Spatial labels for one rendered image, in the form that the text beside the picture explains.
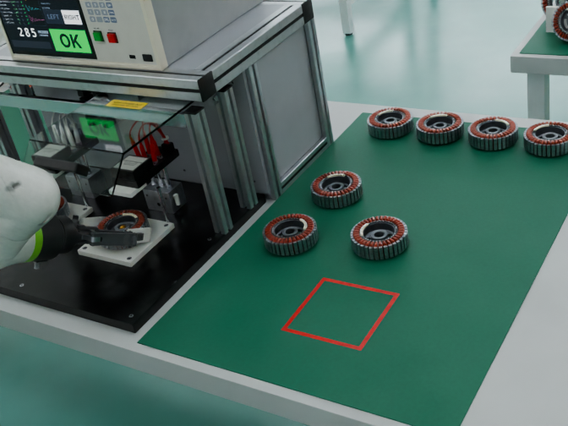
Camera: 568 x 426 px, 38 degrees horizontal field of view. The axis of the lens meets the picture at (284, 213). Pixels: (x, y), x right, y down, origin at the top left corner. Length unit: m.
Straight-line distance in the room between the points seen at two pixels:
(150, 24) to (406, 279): 0.68
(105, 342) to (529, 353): 0.75
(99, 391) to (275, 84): 1.24
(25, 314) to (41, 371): 1.10
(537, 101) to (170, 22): 1.20
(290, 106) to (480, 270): 0.60
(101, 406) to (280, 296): 1.16
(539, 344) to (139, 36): 0.93
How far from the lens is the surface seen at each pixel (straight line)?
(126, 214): 1.81
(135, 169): 1.75
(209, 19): 1.79
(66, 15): 1.79
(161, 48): 1.66
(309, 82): 1.95
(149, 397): 2.58
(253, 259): 1.68
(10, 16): 1.92
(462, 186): 1.81
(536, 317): 1.46
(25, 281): 1.80
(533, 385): 1.34
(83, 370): 2.77
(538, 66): 2.41
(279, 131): 1.86
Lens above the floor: 1.69
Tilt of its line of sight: 32 degrees down
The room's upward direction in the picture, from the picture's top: 12 degrees counter-clockwise
